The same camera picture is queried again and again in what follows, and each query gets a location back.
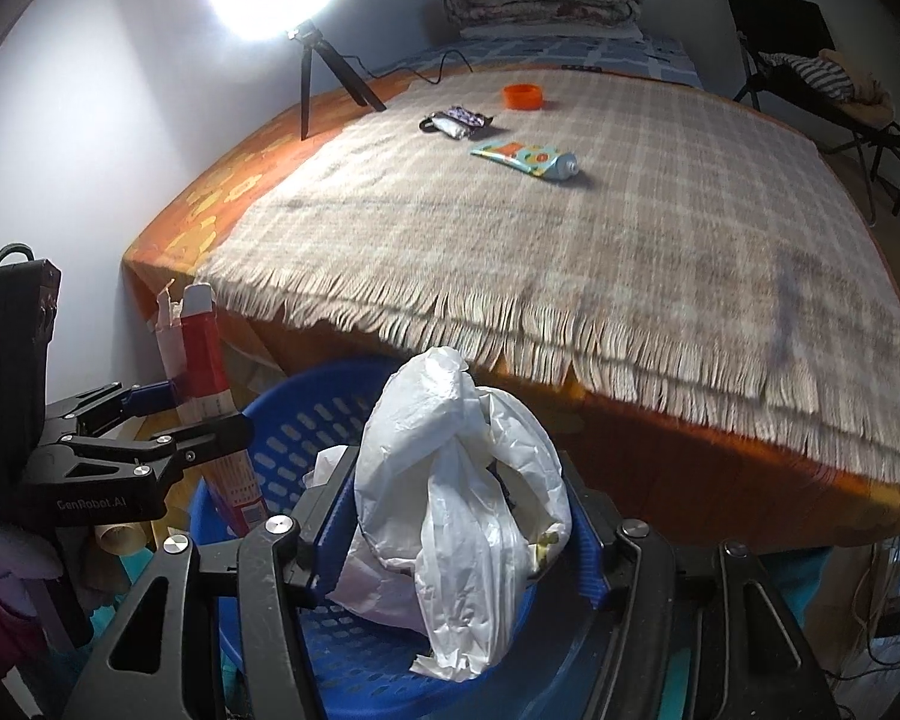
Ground black tripod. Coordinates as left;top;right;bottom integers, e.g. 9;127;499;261
283;21;388;142

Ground plaid fringed blanket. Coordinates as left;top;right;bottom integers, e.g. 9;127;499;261
195;66;900;488

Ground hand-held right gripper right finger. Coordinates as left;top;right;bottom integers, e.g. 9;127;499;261
562;454;841;720

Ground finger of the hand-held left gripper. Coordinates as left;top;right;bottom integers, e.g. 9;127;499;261
52;412;256;485
45;381;181;436

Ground cardboard tube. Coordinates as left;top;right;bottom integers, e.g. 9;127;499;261
94;521;147;557

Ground blue plastic basket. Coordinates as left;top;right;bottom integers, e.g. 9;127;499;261
187;356;608;720

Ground tan cloth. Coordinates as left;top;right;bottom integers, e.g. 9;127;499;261
817;49;895;125

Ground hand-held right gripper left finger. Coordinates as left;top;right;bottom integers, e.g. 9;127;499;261
64;465;365;720

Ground small crumpled packet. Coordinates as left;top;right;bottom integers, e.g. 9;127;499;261
418;108;494;142

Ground black floor cables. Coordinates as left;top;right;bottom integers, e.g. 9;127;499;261
832;525;900;691

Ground colourful squeeze tube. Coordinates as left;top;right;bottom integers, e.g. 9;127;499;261
469;139;580;182

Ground orange floral bed cover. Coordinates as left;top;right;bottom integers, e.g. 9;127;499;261
120;64;900;552

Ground striped cloth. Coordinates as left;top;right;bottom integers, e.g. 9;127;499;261
757;51;856;98

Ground red cardboard box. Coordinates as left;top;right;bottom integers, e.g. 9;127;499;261
146;279;265;541

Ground black cable with controller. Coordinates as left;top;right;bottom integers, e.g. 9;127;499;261
337;49;605;87

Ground white plastic bag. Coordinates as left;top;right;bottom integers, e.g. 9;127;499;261
326;345;575;683

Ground blue checked sheet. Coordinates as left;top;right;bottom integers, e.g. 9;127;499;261
379;34;702;87

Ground black folding chair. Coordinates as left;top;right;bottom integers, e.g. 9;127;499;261
716;0;900;226

